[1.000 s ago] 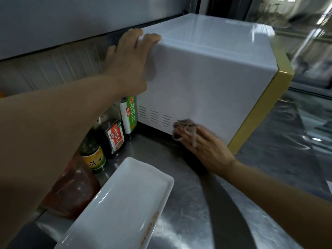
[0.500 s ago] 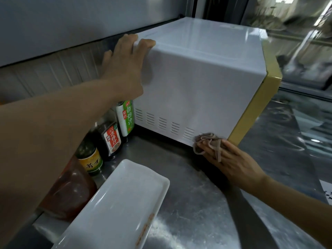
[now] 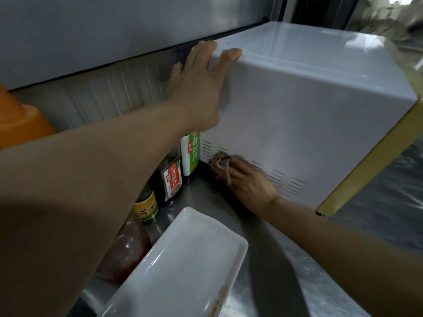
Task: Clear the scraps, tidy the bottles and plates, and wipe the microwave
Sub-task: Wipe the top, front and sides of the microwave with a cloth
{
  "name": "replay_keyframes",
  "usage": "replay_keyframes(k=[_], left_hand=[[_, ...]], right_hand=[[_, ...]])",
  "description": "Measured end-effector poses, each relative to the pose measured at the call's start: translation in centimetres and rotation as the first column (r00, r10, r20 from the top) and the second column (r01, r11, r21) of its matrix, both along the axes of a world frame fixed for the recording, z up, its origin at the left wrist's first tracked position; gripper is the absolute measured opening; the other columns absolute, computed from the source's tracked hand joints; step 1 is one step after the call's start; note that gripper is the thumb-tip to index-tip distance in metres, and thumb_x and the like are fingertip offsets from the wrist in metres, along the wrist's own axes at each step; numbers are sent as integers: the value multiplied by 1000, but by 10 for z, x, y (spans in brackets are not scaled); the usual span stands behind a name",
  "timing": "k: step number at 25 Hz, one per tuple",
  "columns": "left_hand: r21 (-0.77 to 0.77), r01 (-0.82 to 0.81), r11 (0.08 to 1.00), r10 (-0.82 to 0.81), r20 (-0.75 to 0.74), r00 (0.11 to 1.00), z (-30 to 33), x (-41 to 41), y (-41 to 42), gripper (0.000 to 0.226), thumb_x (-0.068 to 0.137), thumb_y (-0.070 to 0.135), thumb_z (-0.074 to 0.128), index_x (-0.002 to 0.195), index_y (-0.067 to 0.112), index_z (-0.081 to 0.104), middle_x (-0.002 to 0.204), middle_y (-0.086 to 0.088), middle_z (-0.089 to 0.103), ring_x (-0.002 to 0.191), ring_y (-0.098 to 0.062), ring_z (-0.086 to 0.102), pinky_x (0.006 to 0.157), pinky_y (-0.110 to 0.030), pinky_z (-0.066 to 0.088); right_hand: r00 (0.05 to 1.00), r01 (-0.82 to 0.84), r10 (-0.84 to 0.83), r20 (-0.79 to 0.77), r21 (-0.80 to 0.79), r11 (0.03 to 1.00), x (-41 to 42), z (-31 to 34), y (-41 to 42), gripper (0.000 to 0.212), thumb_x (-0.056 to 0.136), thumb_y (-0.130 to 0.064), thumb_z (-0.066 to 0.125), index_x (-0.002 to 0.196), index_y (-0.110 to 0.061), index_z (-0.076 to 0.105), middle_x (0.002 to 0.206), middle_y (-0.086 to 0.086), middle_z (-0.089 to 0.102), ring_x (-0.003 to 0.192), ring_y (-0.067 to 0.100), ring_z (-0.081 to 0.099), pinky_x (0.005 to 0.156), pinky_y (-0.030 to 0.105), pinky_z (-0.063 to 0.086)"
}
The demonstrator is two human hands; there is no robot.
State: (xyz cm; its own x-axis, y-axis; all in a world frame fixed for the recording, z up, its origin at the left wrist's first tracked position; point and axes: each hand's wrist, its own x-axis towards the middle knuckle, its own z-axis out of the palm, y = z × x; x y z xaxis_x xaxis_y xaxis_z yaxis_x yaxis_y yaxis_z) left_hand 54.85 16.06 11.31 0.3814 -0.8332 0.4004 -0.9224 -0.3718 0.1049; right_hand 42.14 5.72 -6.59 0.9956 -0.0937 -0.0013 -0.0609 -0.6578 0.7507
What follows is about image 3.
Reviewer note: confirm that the person's left hand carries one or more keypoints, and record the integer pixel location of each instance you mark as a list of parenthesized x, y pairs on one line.
[(198, 92)]

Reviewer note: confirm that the person's right hand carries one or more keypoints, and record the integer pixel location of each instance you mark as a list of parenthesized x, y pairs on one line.
[(251, 188)]

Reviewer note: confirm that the brown cloth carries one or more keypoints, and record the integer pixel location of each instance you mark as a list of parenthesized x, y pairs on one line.
[(222, 160)]

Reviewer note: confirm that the clear bottle green label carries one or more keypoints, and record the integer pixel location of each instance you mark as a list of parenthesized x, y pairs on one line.
[(191, 155)]

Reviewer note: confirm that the dark sauce bottle orange cap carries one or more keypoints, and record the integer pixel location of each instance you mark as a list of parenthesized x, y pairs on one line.
[(170, 179)]

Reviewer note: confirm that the white microwave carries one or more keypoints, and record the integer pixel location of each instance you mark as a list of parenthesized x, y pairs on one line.
[(297, 112)]

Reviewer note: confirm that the white rectangular plate red underside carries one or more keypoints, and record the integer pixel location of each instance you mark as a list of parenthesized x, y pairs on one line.
[(185, 267)]

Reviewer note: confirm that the small glass bottle tan cap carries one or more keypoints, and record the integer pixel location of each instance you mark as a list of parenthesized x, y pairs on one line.
[(147, 207)]

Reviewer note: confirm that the large ketchup bottle orange cap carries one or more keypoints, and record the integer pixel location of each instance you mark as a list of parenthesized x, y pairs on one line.
[(20, 125)]

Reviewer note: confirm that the person's right forearm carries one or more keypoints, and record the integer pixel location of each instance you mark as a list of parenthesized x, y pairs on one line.
[(357, 260)]

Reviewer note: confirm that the person's left forearm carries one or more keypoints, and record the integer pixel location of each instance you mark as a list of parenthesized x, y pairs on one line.
[(66, 211)]

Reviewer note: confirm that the stainless steel table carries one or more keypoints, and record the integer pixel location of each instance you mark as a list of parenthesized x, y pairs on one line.
[(281, 260)]

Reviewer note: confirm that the glass window aluminium frame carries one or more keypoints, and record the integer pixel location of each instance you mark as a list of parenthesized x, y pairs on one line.
[(99, 29)]

